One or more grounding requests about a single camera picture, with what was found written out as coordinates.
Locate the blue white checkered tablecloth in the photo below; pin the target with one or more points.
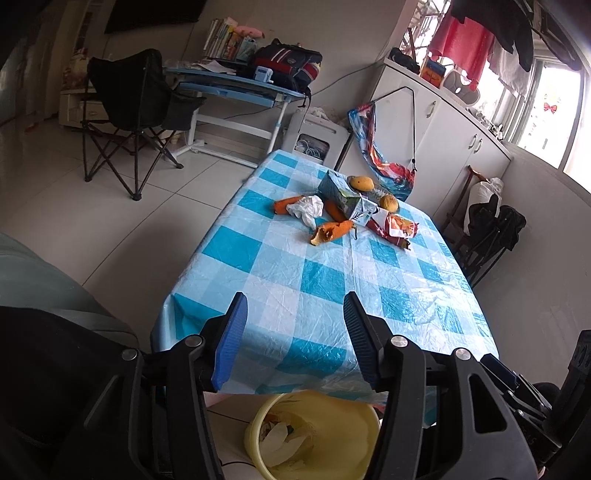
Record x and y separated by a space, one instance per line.
323 277

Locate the red snack packet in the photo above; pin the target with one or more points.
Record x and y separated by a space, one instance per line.
395 228

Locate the white tissue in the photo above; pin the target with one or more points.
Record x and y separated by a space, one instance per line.
307 207

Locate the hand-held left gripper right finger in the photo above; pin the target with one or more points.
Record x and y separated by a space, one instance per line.
362 346

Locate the red garment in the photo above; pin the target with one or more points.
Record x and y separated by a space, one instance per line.
461 46

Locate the cluster of small white items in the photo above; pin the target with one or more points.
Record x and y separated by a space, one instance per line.
487 122

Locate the white blue desk device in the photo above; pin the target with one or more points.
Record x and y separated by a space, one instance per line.
264 74

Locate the grey green sofa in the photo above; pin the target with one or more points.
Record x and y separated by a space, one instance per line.
46 277

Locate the wooden chair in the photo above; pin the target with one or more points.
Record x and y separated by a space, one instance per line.
457 217

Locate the orange red box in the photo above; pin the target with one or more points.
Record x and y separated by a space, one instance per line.
431 71

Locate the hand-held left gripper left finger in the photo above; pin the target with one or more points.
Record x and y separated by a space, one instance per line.
228 346

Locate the white stuffed sack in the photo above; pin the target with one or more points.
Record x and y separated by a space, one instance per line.
482 196

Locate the teal printed carton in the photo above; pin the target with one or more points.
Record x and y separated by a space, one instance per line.
337 189

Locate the colourful printed hanging bag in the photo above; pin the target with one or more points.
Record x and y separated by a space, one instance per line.
383 161

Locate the black garment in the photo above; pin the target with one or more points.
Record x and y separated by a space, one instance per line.
503 23

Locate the loose white papers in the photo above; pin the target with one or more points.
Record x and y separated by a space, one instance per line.
198 65

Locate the white low cabinet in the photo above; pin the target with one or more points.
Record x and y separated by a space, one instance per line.
76 108

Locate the grey garment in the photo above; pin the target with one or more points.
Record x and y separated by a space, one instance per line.
508 69

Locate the row of books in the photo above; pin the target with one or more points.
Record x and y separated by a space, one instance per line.
226 41

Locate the blue adjustable desk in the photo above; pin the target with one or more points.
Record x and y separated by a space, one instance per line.
231 87

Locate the pink plush toy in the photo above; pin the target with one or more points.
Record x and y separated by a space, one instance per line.
249 32

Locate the black flat television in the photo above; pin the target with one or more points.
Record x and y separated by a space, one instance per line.
152 14

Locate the dark striped backpack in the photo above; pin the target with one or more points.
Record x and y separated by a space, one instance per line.
288 62

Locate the window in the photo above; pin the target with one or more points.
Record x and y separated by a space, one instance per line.
554 138

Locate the white plastic stool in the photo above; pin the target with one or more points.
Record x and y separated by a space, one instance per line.
318 134

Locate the white crumpled cloth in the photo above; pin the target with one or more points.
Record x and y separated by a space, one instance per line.
319 114

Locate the small printed packet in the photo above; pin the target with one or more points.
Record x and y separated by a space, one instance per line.
367 212

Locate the black pouch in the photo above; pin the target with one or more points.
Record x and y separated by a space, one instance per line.
404 59

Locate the red bow sticker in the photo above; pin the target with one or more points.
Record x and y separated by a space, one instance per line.
550 107

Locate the yellow plastic bucket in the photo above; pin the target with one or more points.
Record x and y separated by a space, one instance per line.
341 424

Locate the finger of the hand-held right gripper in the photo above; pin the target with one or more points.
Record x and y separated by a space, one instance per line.
503 371

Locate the black folding camp chair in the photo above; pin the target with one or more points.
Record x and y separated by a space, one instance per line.
124 92

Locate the dark fruit bowl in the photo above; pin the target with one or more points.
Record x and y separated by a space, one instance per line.
375 193

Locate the yellow mango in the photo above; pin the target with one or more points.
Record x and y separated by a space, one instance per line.
388 202
361 183

